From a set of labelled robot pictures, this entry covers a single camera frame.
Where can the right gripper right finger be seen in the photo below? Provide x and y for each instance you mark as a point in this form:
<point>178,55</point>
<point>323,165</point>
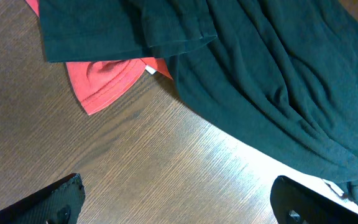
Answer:
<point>293,203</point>

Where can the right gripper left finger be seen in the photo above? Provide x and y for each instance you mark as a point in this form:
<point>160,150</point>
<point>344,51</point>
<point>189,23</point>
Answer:
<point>58,203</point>

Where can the black printed t-shirt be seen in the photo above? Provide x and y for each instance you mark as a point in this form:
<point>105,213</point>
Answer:
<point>280,76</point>

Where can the red garment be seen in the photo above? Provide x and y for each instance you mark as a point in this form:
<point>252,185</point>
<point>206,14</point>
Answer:
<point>99,84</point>

